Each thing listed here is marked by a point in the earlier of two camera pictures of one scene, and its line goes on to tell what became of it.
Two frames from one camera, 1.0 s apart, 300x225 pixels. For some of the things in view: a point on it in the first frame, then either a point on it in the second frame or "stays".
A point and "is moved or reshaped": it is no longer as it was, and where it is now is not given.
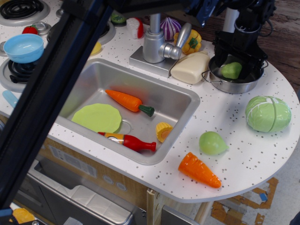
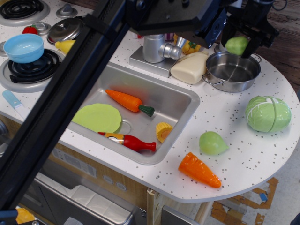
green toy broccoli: x=231 y=71 is moved or reshaped
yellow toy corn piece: x=162 y=130 stays
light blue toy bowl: x=24 y=48 stays
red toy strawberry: x=32 y=29 stays
